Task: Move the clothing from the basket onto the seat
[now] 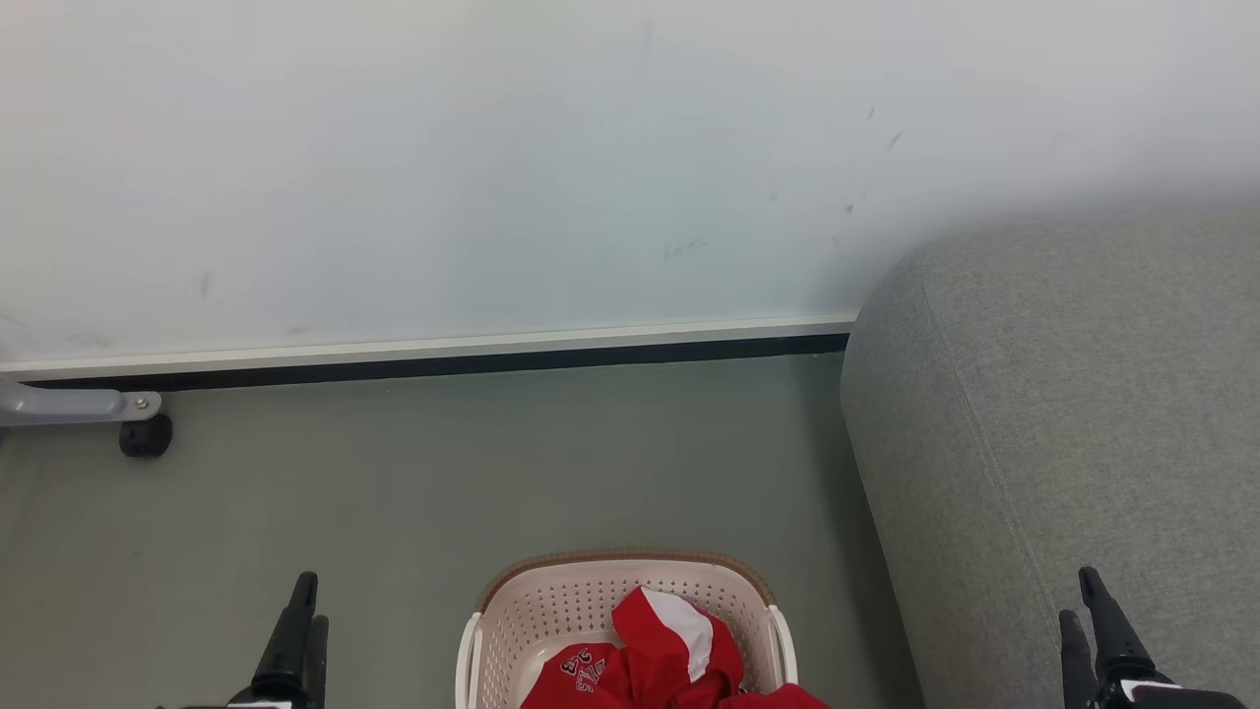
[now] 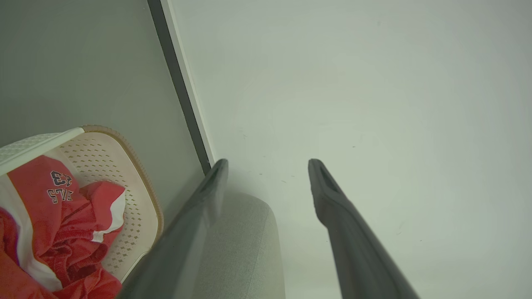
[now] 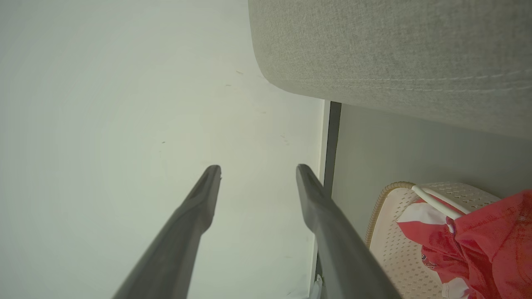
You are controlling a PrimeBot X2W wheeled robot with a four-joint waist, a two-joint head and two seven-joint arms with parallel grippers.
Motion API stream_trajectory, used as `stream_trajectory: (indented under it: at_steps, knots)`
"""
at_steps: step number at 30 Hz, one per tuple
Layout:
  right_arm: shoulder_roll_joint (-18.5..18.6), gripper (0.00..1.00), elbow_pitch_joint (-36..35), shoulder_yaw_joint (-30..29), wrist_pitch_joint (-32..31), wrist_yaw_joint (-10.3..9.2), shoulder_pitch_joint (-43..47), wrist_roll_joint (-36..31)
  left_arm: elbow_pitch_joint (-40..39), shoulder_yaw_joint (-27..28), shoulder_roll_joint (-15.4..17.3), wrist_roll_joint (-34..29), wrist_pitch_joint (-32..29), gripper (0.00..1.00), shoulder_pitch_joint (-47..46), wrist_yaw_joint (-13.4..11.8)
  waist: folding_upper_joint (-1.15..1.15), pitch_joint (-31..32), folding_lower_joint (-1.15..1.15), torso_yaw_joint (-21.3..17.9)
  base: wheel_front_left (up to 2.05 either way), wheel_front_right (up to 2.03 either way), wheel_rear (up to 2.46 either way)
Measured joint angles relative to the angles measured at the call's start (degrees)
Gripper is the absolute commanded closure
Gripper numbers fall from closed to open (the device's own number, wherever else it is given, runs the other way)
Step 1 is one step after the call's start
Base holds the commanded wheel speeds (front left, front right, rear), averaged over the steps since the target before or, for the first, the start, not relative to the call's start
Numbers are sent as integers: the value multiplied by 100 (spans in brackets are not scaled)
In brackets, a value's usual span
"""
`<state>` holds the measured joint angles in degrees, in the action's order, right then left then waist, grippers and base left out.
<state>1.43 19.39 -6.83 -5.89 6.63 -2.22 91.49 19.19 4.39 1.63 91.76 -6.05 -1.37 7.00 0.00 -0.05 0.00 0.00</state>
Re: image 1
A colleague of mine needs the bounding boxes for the grey metal stand leg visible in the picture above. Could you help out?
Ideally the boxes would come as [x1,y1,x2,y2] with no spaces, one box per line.
[0,379,163,428]

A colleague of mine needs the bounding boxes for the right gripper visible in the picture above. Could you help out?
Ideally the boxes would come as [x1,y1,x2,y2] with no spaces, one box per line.
[1059,566,1249,709]

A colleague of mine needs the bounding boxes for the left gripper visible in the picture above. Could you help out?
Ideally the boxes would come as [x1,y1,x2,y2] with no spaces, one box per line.
[157,571,330,709]

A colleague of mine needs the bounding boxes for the red basketball jersey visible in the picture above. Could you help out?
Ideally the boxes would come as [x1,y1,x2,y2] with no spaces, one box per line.
[520,644,833,709]

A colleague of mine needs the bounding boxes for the red white basketball shorts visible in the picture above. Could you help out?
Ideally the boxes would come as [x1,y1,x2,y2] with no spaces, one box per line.
[610,586,746,696]

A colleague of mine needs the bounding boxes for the beige perforated plastic laundry basket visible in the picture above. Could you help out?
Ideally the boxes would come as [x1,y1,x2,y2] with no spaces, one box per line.
[455,548,798,709]

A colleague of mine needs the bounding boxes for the white and black baseboard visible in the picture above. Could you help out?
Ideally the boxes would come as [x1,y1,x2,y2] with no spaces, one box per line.
[0,315,857,392]

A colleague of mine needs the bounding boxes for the grey fabric sofa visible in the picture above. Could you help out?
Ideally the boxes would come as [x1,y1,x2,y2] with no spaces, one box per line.
[840,212,1260,709]

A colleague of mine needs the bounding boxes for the black caster wheel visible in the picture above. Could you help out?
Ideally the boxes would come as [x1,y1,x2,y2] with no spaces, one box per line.
[119,414,174,459]

